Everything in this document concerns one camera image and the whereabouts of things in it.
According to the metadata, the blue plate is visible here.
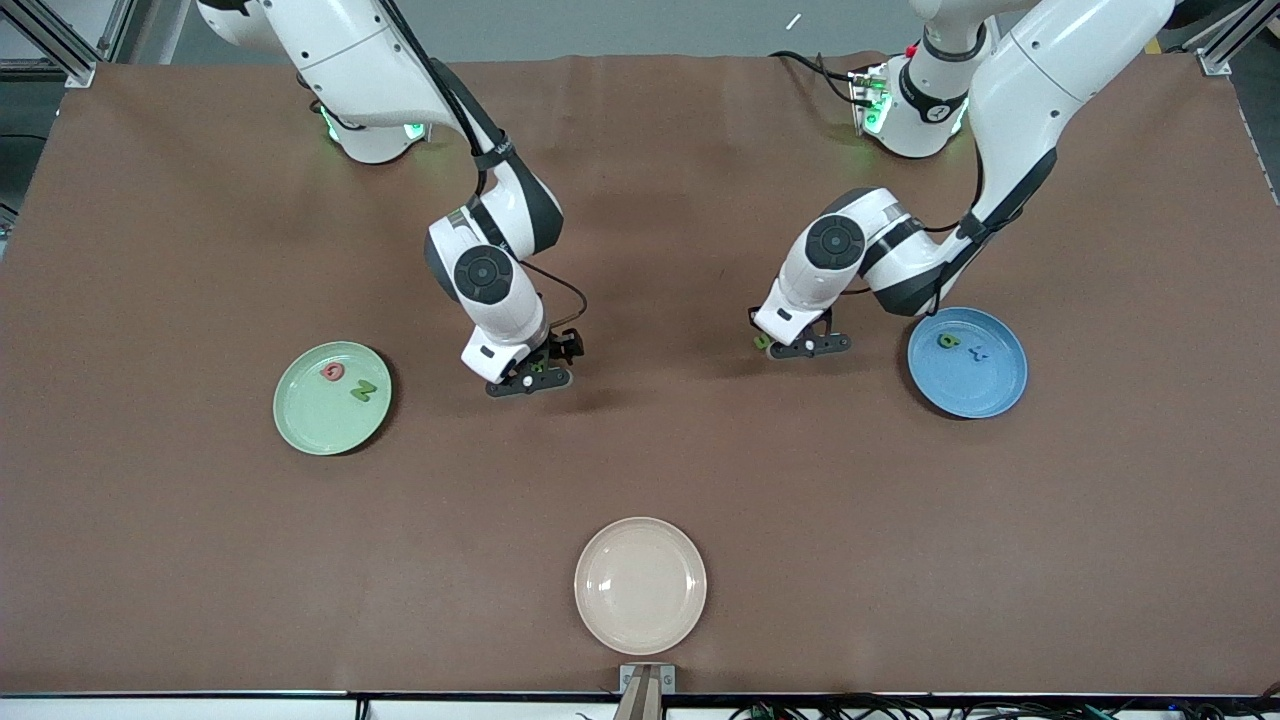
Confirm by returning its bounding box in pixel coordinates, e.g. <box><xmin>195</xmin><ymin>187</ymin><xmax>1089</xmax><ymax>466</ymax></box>
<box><xmin>907</xmin><ymin>306</ymin><xmax>1029</xmax><ymax>420</ymax></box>

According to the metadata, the brown table mat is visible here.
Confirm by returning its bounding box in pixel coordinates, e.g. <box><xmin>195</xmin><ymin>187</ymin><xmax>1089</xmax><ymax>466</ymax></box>
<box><xmin>0</xmin><ymin>52</ymin><xmax>1280</xmax><ymax>697</ymax></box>

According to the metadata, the green plate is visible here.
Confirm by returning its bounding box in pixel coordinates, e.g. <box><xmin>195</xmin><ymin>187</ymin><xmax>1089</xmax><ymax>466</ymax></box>
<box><xmin>273</xmin><ymin>341</ymin><xmax>393</xmax><ymax>457</ymax></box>

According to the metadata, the beige plate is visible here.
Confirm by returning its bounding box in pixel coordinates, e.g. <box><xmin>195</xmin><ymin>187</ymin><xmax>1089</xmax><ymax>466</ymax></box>
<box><xmin>574</xmin><ymin>516</ymin><xmax>708</xmax><ymax>657</ymax></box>

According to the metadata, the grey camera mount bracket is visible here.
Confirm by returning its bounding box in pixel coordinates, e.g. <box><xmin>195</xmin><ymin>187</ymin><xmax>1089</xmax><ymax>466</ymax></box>
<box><xmin>619</xmin><ymin>664</ymin><xmax>677</xmax><ymax>720</ymax></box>

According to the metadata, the aluminium frame profile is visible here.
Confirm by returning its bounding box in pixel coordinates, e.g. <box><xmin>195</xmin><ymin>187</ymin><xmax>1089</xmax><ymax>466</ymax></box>
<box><xmin>1190</xmin><ymin>0</ymin><xmax>1280</xmax><ymax>76</ymax></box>
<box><xmin>0</xmin><ymin>0</ymin><xmax>136</xmax><ymax>87</ymax></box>

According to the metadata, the white table edge rail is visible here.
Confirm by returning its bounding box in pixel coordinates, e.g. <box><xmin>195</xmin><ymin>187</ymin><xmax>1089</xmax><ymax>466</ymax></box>
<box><xmin>0</xmin><ymin>690</ymin><xmax>1280</xmax><ymax>720</ymax></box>

